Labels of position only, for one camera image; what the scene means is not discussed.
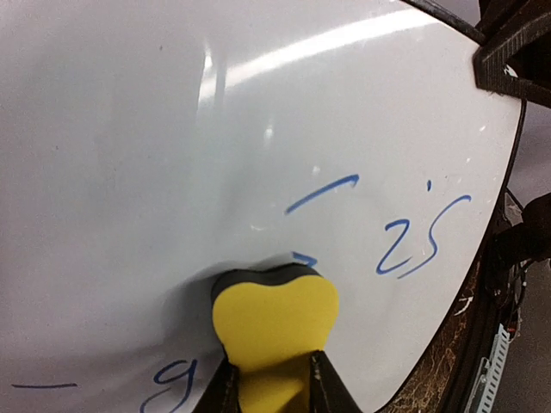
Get white slotted cable duct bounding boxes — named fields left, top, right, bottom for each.
left=472, top=324, right=511, bottom=413

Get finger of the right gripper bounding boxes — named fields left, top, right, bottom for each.
left=473, top=0, right=550, bottom=108

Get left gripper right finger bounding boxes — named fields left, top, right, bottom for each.
left=309, top=350, right=362, bottom=413

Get yellow black eraser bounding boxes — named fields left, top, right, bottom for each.
left=211, top=263, right=339, bottom=412

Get white whiteboard black frame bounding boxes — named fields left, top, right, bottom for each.
left=1, top=1, right=525, bottom=412

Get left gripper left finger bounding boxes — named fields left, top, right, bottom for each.
left=197, top=359, right=240, bottom=413

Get black front rail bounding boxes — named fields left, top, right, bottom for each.
left=440, top=247, right=499, bottom=412

